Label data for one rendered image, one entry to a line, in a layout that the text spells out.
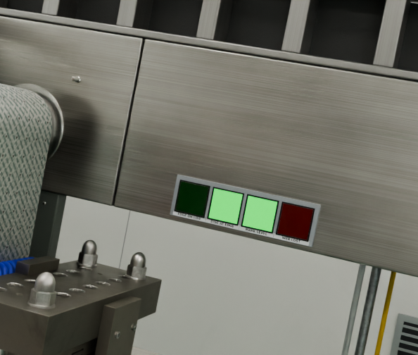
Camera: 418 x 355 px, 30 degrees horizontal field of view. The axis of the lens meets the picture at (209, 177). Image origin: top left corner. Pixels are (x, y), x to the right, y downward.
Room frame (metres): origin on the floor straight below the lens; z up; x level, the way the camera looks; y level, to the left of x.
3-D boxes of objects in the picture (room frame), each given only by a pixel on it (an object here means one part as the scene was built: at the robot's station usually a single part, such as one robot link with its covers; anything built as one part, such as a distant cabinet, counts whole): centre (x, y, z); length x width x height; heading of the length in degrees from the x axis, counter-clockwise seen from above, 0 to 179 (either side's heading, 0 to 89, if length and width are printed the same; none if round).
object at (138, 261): (1.33, 0.09, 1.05); 0.04 x 0.04 x 0.04
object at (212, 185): (1.28, -0.07, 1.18); 0.25 x 0.01 x 0.07; 73
